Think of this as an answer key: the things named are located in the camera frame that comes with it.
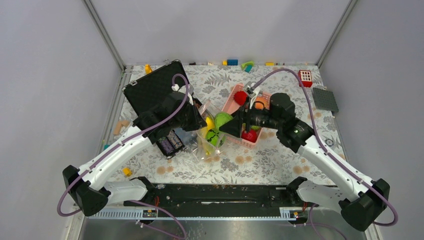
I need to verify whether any grey building baseplate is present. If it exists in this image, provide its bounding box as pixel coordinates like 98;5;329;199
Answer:
312;87;339;113

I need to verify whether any red toy pepper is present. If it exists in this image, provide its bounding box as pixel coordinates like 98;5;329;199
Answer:
233;91;248;106

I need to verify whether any yellow toy brick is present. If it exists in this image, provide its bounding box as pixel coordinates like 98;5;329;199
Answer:
144;64;153;75

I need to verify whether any clear zip top bag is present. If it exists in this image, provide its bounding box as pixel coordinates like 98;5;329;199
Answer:
193;99;226;162

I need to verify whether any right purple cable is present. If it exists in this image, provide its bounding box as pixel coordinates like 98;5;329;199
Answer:
246;68;399;227

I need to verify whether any red toy apple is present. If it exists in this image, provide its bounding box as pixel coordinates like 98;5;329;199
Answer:
241;129;258;143

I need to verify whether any orange toy peach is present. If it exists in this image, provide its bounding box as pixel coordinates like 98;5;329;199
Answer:
253;96;269;110

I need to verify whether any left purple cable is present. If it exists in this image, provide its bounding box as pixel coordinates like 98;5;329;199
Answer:
56;73;190;218

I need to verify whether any red toy window block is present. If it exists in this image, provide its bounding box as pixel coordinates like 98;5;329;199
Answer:
298;69;313;88

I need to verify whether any light green toy cabbage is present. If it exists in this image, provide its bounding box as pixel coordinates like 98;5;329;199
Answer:
251;125;261;131

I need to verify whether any pink plastic basket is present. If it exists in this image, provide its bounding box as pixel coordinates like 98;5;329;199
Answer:
222;83;271;149

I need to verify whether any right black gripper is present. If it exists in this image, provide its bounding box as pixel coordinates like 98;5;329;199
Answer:
219;95;283;138

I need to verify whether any small yellow brick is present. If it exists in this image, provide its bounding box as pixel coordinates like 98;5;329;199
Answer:
122;167;133;177

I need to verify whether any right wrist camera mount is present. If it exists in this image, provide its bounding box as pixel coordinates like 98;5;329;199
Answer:
243;85;261;109

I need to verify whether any purple cable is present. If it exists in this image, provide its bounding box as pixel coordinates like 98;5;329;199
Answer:
56;73;190;218
246;68;399;227

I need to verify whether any black poker chip case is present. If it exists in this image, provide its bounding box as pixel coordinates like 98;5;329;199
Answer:
122;60;190;147

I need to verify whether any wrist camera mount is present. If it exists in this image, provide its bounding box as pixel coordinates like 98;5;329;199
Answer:
171;84;194;105
243;85;261;109

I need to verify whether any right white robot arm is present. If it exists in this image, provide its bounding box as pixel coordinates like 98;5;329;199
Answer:
219;93;390;232

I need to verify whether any green striped toy watermelon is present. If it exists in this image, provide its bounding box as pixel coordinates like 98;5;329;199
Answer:
205;128;226;147

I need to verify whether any blue toy brick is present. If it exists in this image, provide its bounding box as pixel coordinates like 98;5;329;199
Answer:
226;59;239;66

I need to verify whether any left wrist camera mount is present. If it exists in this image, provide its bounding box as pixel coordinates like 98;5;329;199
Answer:
171;84;194;105

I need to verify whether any tan toy piece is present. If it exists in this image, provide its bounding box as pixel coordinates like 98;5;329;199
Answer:
112;120;130;136

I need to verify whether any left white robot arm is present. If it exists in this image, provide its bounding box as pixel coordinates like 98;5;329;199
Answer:
60;91;206;217

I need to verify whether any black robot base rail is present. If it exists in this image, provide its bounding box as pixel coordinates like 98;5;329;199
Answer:
141;177;313;219

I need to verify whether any green bumpy toy fruit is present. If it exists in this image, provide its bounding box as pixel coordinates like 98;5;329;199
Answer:
214;112;233;130

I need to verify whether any yellow toy banana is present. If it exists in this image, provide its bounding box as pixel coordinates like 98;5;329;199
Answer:
198;116;215;156

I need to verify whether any floral tablecloth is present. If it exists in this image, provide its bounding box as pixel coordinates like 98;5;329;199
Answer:
123;65;345;185

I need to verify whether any green teal toy block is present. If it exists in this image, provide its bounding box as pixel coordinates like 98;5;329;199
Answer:
240;61;255;73

